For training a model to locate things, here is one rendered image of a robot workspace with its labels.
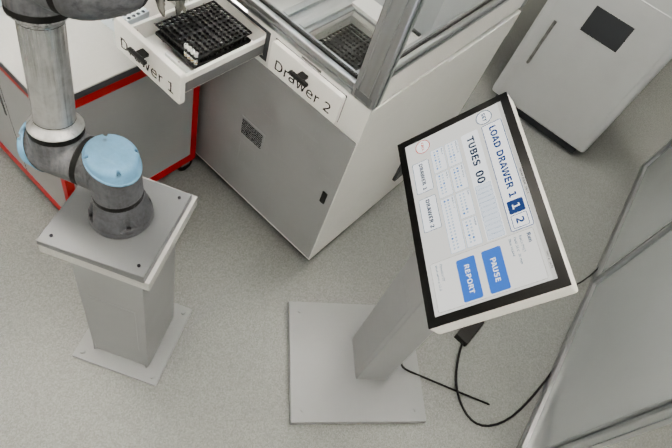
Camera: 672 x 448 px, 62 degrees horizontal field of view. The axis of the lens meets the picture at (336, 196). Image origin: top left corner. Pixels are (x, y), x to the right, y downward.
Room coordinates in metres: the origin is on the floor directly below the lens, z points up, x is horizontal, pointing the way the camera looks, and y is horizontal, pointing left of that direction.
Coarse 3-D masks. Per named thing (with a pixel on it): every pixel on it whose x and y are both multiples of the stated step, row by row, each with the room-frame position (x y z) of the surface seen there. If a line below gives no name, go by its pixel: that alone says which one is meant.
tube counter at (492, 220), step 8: (472, 176) 0.94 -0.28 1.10; (480, 176) 0.93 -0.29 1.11; (488, 176) 0.93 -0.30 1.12; (480, 184) 0.91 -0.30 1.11; (488, 184) 0.91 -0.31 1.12; (480, 192) 0.89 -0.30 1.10; (488, 192) 0.89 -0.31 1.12; (480, 200) 0.87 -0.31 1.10; (488, 200) 0.87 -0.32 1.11; (496, 200) 0.87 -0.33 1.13; (480, 208) 0.85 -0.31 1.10; (488, 208) 0.85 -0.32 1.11; (496, 208) 0.85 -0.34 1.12; (488, 216) 0.83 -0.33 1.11; (496, 216) 0.83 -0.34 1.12; (488, 224) 0.81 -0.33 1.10; (496, 224) 0.81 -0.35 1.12; (488, 232) 0.79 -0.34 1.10; (496, 232) 0.79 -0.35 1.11; (504, 232) 0.79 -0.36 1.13; (488, 240) 0.78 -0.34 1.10
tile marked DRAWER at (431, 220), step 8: (424, 200) 0.90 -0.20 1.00; (432, 200) 0.89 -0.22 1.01; (424, 208) 0.88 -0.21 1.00; (432, 208) 0.87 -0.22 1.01; (424, 216) 0.86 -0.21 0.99; (432, 216) 0.85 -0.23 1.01; (424, 224) 0.84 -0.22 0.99; (432, 224) 0.83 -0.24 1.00; (440, 224) 0.83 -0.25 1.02; (424, 232) 0.82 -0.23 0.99
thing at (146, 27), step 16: (192, 0) 1.38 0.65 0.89; (208, 0) 1.43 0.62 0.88; (224, 0) 1.44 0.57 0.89; (160, 16) 1.26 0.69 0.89; (240, 16) 1.41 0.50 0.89; (144, 32) 1.20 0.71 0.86; (256, 32) 1.38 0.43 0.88; (160, 48) 1.19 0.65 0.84; (240, 48) 1.26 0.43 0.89; (256, 48) 1.31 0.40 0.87; (208, 64) 1.15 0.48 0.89; (224, 64) 1.20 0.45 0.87; (240, 64) 1.26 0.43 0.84; (192, 80) 1.09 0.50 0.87; (208, 80) 1.14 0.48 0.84
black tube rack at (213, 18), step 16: (176, 16) 1.28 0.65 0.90; (192, 16) 1.30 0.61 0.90; (208, 16) 1.37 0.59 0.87; (224, 16) 1.36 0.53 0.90; (160, 32) 1.22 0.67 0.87; (176, 32) 1.21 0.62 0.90; (192, 32) 1.24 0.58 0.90; (208, 32) 1.27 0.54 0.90; (224, 32) 1.29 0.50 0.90; (240, 32) 1.36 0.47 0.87; (176, 48) 1.18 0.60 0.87; (192, 48) 1.18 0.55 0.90; (208, 48) 1.20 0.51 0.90; (224, 48) 1.26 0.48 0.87; (192, 64) 1.15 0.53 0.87
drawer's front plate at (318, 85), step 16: (272, 48) 1.31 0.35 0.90; (272, 64) 1.30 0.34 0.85; (288, 64) 1.28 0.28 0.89; (304, 64) 1.27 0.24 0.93; (288, 80) 1.28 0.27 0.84; (320, 80) 1.23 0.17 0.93; (304, 96) 1.25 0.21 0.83; (320, 96) 1.22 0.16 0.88; (336, 96) 1.20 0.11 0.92; (320, 112) 1.22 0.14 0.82; (336, 112) 1.20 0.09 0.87
